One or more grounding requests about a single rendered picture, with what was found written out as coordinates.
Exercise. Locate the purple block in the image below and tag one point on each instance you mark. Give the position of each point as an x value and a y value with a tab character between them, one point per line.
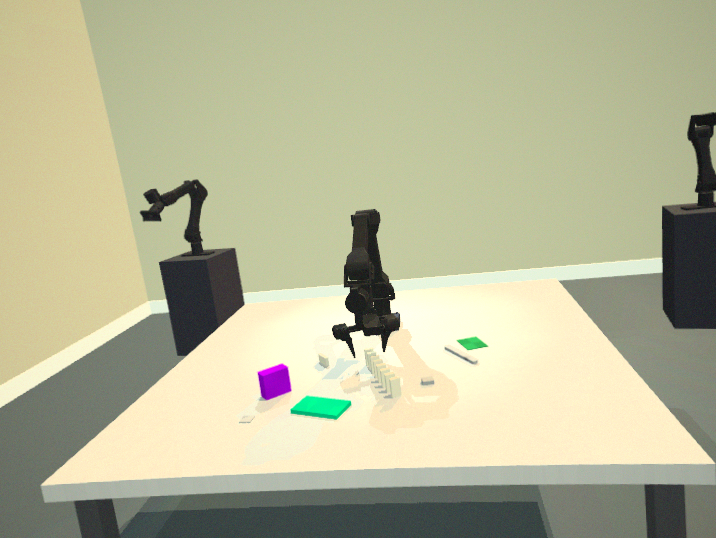
274	381

